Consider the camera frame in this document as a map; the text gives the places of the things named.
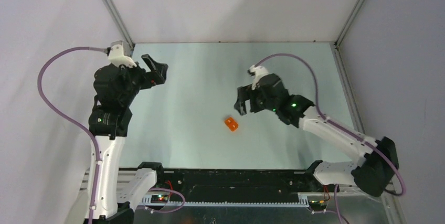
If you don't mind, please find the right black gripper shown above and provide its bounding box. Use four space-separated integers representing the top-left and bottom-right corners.
234 84 277 116

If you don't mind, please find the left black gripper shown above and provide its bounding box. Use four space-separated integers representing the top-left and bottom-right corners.
115 54 167 105

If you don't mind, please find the orange pill organizer box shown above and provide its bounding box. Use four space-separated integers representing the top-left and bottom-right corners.
224 116 239 132

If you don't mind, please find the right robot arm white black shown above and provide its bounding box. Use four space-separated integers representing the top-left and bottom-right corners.
234 73 399 197

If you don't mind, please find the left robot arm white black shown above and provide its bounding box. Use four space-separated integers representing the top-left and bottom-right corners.
85 54 168 223

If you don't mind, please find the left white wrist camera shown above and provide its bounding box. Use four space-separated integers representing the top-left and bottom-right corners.
107 41 137 68

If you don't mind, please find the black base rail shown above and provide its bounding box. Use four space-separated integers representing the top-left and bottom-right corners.
139 162 334 204

